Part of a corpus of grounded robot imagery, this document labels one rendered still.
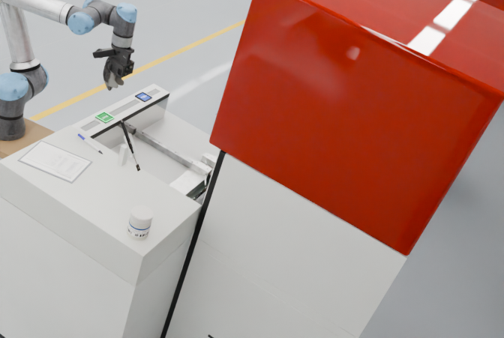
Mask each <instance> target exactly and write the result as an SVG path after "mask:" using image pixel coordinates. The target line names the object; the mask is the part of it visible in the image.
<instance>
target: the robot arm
mask: <svg viewBox="0 0 504 338"><path fill-rule="evenodd" d="M23 10H27V11H28V12H31V13H35V14H37V15H39V16H42V17H45V18H47V19H51V20H53V21H55V22H59V23H61V24H63V25H66V26H68V27H69V29H70V30H71V31H72V32H73V33H74V34H77V35H83V34H86V33H89V32H90V31H91V30H92V29H93V28H95V27H96V26H98V25H100V24H101V23H104V24H106V25H110V26H112V27H113V32H112V39H111V42H112V43H111V48H106V49H97V50H96V51H95V52H93V53H92V54H93V56H94V58H103V57H108V56H109V57H108V59H107V60H106V63H105V66H104V69H103V80H104V82H105V85H106V87H107V89H108V90H109V91H111V90H112V88H118V86H119V85H124V83H125V82H124V81H123V79H122V77H124V76H127V75H129V74H131V73H133V69H134V62H135V61H132V60H131V53H134V49H133V48H131V44H132V40H133V35H134V29H135V25H136V21H137V8H136V7H135V6H134V5H132V4H129V3H125V2H122V3H119V4H118V5H117V6H115V5H112V4H109V3H106V2H105V1H101V0H85V1H84V3H83V6H82V8H80V7H77V6H74V5H72V4H68V3H66V2H64V1H60V0H0V16H1V21H2V25H3V27H4V32H5V36H6V39H7V44H8V48H9V50H10V56H11V59H12V62H11V64H10V66H9V67H10V73H3V74H1V75H0V140H3V141H13V140H17V139H20V138H22V137H23V136H24V135H25V132H26V124H25V121H24V117H23V113H24V108H25V104H26V103H27V102H28V101H29V100H31V99H32V98H33V97H34V96H36V95H37V94H39V93H41V92H42V91H43V90H44V89H45V88H46V87H47V85H48V82H49V74H48V72H47V69H46V68H45V67H44V66H43V65H42V64H41V63H40V61H39V60H38V59H36V58H35V55H34V52H33V49H32V43H31V39H30V36H29V30H28V27H27V23H26V18H25V14H24V11H23ZM110 71H111V72H110Z"/></svg>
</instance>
